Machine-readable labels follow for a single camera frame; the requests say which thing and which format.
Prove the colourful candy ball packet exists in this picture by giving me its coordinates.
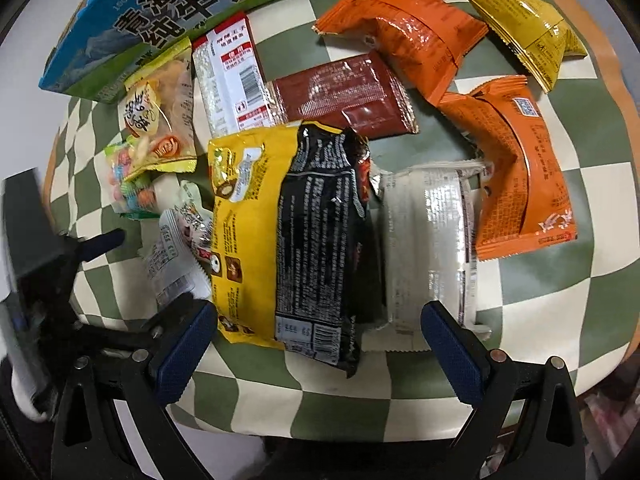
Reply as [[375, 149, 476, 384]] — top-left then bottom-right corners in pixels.
[[103, 143, 160, 220]]

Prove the white silver snack packet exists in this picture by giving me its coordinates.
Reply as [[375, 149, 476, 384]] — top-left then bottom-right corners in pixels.
[[361, 159, 491, 352]]

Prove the blue green milk carton box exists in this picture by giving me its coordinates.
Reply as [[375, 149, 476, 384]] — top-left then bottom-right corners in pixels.
[[39, 0, 273, 103]]

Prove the yellow black snack packet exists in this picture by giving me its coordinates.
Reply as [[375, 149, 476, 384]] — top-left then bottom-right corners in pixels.
[[207, 120, 372, 376]]

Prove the yellow triangular snack packet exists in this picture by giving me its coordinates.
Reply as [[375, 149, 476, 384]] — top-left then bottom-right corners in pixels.
[[468, 0, 588, 93]]

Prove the orange snack packet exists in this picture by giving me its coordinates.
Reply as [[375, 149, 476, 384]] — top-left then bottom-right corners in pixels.
[[438, 75, 577, 260], [314, 0, 488, 106]]

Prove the green white checkered cloth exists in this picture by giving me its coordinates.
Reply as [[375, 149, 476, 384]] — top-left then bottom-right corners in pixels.
[[50, 0, 639, 441]]

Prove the yellow biscuit ball packet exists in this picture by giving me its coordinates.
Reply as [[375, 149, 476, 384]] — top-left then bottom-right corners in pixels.
[[122, 38, 198, 181]]

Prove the small white portrait snack packet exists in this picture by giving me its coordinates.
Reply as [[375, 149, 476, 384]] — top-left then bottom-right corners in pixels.
[[144, 181, 213, 309]]

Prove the dark red snack packet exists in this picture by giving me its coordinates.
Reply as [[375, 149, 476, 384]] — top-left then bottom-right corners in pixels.
[[266, 51, 419, 140]]

